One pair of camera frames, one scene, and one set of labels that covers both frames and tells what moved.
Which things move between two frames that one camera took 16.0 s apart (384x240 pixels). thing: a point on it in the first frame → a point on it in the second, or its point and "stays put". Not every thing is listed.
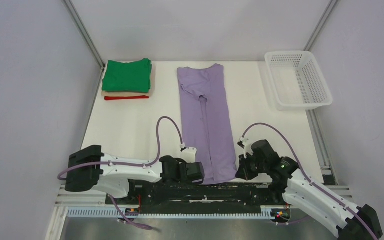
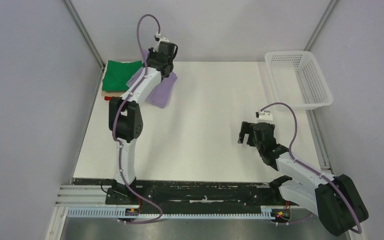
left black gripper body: x=181 y=161 → x=152 y=54
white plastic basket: x=297 y=81 stays put
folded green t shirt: x=133 y=76 stays put
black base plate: x=273 y=194 stays put
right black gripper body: x=251 y=166 → x=260 y=149
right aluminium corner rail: x=319 y=26 stays put
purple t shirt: x=205 y=123 → x=160 y=96
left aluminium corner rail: x=83 y=33 stays put
